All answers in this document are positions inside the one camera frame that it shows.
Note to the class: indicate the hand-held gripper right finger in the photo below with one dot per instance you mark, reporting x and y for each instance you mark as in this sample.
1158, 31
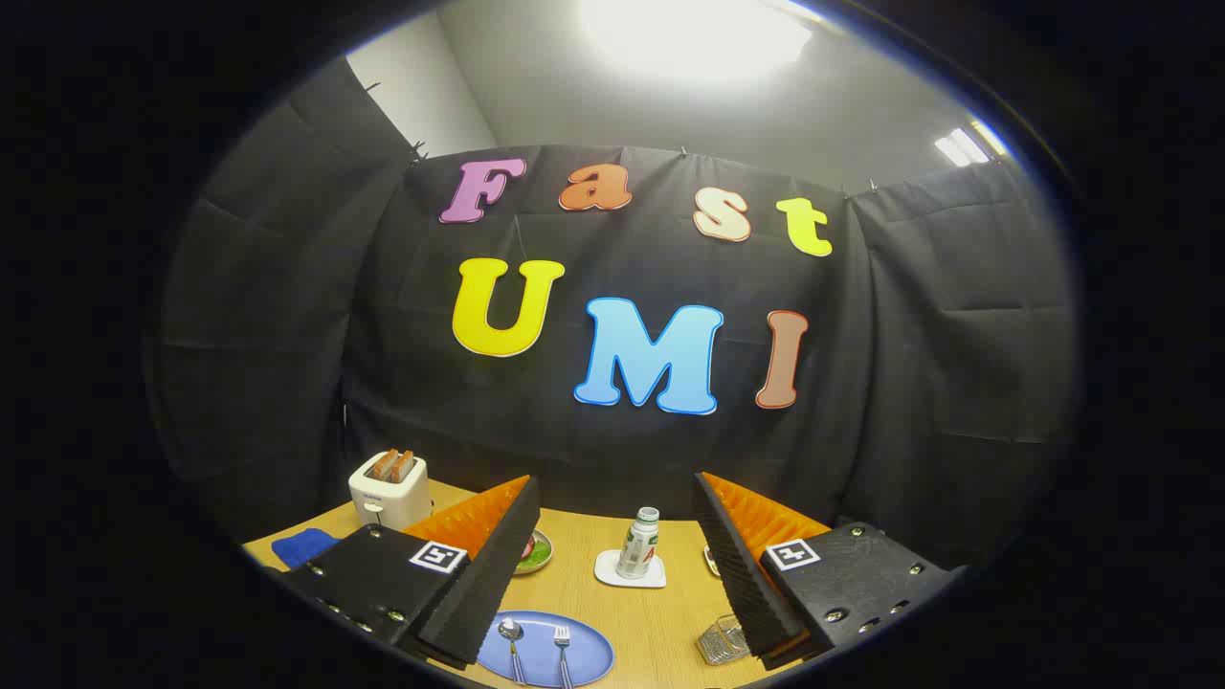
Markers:
751, 593

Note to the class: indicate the oval plate with food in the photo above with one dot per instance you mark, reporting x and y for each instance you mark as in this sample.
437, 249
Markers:
536, 555

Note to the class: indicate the blue folded cloth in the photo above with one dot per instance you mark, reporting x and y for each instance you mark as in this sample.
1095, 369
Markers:
304, 545

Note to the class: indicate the small ceiling light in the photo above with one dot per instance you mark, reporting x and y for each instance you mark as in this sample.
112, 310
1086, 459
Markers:
965, 145

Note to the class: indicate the large ceiling light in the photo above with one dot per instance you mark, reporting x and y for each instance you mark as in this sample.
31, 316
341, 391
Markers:
694, 33

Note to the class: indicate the white drink bottle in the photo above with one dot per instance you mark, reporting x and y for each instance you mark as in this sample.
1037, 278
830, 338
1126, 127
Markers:
638, 547

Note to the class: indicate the white square coaster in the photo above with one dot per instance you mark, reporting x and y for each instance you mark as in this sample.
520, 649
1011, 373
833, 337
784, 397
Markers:
608, 571

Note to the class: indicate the blue round plate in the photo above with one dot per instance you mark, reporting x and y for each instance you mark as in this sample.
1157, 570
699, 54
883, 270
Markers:
589, 651

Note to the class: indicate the white toaster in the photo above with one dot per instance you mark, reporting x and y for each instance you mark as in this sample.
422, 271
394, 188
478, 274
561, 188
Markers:
388, 500

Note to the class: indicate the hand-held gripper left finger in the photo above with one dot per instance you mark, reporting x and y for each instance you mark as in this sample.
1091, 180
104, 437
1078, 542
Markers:
478, 593

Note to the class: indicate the white divided bean dish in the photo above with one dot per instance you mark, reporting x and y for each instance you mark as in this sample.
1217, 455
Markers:
712, 562

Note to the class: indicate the toast slices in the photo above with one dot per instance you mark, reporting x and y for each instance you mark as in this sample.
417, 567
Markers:
388, 464

